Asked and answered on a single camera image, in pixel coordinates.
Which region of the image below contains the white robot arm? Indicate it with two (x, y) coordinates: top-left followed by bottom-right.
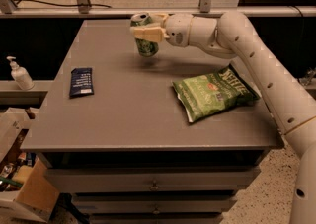
(131, 11), (316, 224)

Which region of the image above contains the open cardboard box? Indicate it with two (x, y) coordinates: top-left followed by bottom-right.
(0, 108), (59, 223)

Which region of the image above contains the green soda can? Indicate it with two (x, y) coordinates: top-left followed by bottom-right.
(130, 12), (159, 57)

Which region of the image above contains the green Kettle chips bag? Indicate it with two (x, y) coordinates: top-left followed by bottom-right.
(172, 64), (260, 123)

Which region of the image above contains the white pump bottle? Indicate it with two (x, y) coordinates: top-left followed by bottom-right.
(6, 56), (35, 90)

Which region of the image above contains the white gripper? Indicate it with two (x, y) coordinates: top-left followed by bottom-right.
(130, 13), (193, 47)

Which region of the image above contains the grey drawer cabinet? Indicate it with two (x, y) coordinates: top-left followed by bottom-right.
(23, 20), (282, 224)

